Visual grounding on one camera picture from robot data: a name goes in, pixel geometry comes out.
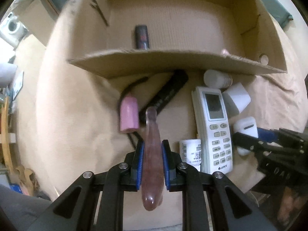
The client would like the black cable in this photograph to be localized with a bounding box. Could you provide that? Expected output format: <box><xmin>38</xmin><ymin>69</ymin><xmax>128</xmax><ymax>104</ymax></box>
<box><xmin>118</xmin><ymin>76</ymin><xmax>149</xmax><ymax>150</ymax></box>

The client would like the beige blanket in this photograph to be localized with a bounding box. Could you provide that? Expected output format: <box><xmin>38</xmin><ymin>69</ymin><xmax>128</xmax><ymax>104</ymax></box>
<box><xmin>14</xmin><ymin>10</ymin><xmax>308</xmax><ymax>229</ymax></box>

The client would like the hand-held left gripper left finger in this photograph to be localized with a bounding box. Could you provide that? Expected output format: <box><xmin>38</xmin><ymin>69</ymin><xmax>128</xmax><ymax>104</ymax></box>
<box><xmin>26</xmin><ymin>140</ymin><xmax>145</xmax><ymax>231</ymax></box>

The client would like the white remote control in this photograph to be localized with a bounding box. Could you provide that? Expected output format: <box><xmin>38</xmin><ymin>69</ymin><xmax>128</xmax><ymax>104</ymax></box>
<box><xmin>191</xmin><ymin>86</ymin><xmax>234</xmax><ymax>175</ymax></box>

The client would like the black lighter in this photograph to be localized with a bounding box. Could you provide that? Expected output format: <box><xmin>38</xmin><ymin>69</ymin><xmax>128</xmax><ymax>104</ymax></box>
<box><xmin>134</xmin><ymin>25</ymin><xmax>151</xmax><ymax>50</ymax></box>

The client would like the black tube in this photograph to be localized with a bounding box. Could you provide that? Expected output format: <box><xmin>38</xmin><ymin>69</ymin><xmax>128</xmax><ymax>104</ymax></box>
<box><xmin>140</xmin><ymin>69</ymin><xmax>189</xmax><ymax>116</ymax></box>

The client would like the white jar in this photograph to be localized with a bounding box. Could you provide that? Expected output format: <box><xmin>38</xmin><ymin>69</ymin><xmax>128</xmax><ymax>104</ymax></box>
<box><xmin>203</xmin><ymin>69</ymin><xmax>233</xmax><ymax>89</ymax></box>

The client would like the grey trouser leg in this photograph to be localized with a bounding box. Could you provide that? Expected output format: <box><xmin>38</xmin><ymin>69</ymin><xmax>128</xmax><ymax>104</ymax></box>
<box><xmin>0</xmin><ymin>184</ymin><xmax>58</xmax><ymax>231</ymax></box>

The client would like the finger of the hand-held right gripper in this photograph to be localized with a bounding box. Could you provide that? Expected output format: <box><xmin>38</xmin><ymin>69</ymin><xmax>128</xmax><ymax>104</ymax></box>
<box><xmin>257</xmin><ymin>127</ymin><xmax>308</xmax><ymax>150</ymax></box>
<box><xmin>231</xmin><ymin>132</ymin><xmax>304</xmax><ymax>160</ymax></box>

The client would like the cardboard box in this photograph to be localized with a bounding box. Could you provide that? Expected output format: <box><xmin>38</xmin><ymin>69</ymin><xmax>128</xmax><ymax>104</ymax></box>
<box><xmin>67</xmin><ymin>0</ymin><xmax>288</xmax><ymax>80</ymax></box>

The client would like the pink stone massage stick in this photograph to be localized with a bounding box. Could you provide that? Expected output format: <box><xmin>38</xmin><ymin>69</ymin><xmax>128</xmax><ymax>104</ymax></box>
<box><xmin>141</xmin><ymin>106</ymin><xmax>165</xmax><ymax>212</ymax></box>

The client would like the white charger plug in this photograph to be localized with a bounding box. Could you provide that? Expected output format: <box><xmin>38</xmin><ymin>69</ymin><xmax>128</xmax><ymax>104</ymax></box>
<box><xmin>222</xmin><ymin>82</ymin><xmax>251</xmax><ymax>118</ymax></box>

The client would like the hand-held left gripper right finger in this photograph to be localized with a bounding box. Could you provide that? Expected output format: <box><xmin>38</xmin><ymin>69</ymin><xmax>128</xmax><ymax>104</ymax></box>
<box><xmin>161</xmin><ymin>140</ymin><xmax>277</xmax><ymax>231</ymax></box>

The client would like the white labelled bottle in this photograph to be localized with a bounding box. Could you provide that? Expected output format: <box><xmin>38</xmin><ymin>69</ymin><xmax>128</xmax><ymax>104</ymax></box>
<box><xmin>179</xmin><ymin>139</ymin><xmax>202</xmax><ymax>171</ymax></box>

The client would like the wooden chair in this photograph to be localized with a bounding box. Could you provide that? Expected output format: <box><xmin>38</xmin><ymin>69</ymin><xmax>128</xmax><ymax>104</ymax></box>
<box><xmin>0</xmin><ymin>94</ymin><xmax>36</xmax><ymax>196</ymax></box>

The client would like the pale cabinet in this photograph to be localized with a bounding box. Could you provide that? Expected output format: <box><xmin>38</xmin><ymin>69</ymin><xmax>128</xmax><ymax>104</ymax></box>
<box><xmin>14</xmin><ymin>0</ymin><xmax>60</xmax><ymax>46</ymax></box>

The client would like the white clothes pile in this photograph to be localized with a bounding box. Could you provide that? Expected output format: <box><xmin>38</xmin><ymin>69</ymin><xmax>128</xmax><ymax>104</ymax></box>
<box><xmin>0</xmin><ymin>63</ymin><xmax>18</xmax><ymax>87</ymax></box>

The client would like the person's right hand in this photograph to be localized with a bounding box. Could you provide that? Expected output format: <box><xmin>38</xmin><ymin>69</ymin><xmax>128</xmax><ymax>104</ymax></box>
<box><xmin>277</xmin><ymin>186</ymin><xmax>306</xmax><ymax>224</ymax></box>

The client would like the pink bottle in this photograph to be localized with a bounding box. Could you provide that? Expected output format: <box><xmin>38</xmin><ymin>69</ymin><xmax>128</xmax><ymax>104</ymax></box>
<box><xmin>120</xmin><ymin>96</ymin><xmax>139</xmax><ymax>134</ymax></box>

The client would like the white earbuds case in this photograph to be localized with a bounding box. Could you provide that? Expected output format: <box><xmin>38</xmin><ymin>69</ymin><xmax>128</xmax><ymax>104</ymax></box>
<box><xmin>233</xmin><ymin>116</ymin><xmax>258</xmax><ymax>156</ymax></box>

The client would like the white washing machine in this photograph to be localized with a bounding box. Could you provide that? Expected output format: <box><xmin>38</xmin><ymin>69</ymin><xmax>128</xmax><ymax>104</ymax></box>
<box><xmin>0</xmin><ymin>12</ymin><xmax>28</xmax><ymax>47</ymax></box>

